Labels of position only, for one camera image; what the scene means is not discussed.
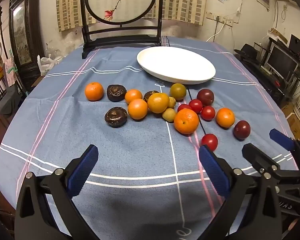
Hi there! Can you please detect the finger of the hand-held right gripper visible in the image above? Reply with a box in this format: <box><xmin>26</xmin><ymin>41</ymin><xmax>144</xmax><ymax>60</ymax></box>
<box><xmin>269</xmin><ymin>129</ymin><xmax>300</xmax><ymax>165</ymax></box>
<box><xmin>242</xmin><ymin>143</ymin><xmax>282</xmax><ymax>175</ymax></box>

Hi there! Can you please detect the black hat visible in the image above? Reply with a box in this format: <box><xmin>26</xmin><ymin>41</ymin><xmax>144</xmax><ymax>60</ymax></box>
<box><xmin>234</xmin><ymin>44</ymin><xmax>259</xmax><ymax>60</ymax></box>

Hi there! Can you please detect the white plastic bag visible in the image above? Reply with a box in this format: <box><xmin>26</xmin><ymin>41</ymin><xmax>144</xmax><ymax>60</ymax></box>
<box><xmin>37</xmin><ymin>54</ymin><xmax>63</xmax><ymax>77</ymax></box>

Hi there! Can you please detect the computer monitor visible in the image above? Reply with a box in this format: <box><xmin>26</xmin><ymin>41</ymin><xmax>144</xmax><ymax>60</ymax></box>
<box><xmin>265</xmin><ymin>45</ymin><xmax>299</xmax><ymax>79</ymax></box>

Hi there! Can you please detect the large orange mandarin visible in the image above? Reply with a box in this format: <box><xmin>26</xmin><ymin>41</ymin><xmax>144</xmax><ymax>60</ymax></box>
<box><xmin>174</xmin><ymin>109</ymin><xmax>200</xmax><ymax>135</ymax></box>

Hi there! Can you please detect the round embroidered table screen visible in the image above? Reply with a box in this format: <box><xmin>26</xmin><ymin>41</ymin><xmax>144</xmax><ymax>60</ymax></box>
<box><xmin>80</xmin><ymin>0</ymin><xmax>168</xmax><ymax>59</ymax></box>

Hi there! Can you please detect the dark red plum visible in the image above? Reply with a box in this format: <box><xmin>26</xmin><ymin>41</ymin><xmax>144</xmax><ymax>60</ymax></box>
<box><xmin>233</xmin><ymin>120</ymin><xmax>251</xmax><ymax>140</ymax></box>
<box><xmin>196</xmin><ymin>88</ymin><xmax>215</xmax><ymax>106</ymax></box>

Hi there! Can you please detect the white power cable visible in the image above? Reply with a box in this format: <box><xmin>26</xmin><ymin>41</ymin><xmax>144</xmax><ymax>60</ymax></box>
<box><xmin>206</xmin><ymin>21</ymin><xmax>225</xmax><ymax>42</ymax></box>

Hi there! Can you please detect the flat cardboard piece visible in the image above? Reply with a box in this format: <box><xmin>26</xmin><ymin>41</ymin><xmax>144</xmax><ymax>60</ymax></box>
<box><xmin>269</xmin><ymin>27</ymin><xmax>288</xmax><ymax>43</ymax></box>

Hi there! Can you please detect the dark mushroom hidden middle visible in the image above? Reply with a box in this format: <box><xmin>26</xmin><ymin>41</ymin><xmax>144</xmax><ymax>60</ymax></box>
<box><xmin>143</xmin><ymin>90</ymin><xmax>160</xmax><ymax>102</ymax></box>

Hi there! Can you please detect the blue plaid tablecloth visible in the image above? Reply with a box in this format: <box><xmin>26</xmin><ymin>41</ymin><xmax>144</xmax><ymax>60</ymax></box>
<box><xmin>0</xmin><ymin>36</ymin><xmax>299</xmax><ymax>240</ymax></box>

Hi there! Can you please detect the white oval plate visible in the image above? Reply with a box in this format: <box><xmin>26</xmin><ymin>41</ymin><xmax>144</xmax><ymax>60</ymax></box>
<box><xmin>136</xmin><ymin>46</ymin><xmax>216</xmax><ymax>85</ymax></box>

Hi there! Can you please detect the white wall socket row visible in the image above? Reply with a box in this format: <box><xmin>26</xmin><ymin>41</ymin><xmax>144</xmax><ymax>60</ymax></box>
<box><xmin>206</xmin><ymin>11</ymin><xmax>234</xmax><ymax>28</ymax></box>

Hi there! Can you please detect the dark mushroom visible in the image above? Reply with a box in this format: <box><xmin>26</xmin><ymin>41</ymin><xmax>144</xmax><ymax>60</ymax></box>
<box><xmin>107</xmin><ymin>85</ymin><xmax>127</xmax><ymax>102</ymax></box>
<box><xmin>104</xmin><ymin>107</ymin><xmax>128</xmax><ymax>128</ymax></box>

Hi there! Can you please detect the dark carved wooden cabinet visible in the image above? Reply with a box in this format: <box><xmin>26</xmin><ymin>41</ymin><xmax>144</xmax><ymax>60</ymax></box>
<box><xmin>9</xmin><ymin>0</ymin><xmax>44</xmax><ymax>90</ymax></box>

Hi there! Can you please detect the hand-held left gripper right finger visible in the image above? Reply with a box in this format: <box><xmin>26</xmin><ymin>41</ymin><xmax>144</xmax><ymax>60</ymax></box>
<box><xmin>198</xmin><ymin>145</ymin><xmax>283</xmax><ymax>240</ymax></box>

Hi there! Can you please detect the green-yellow round citrus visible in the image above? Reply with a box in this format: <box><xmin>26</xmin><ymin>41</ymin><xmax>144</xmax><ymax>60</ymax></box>
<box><xmin>170</xmin><ymin>83</ymin><xmax>187</xmax><ymax>102</ymax></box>

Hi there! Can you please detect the black speaker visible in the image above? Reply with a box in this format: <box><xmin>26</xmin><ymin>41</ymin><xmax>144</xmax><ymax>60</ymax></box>
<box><xmin>289</xmin><ymin>34</ymin><xmax>300</xmax><ymax>58</ymax></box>

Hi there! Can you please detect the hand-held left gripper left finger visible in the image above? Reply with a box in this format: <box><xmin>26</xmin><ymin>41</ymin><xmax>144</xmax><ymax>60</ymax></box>
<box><xmin>14</xmin><ymin>144</ymin><xmax>99</xmax><ymax>240</ymax></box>

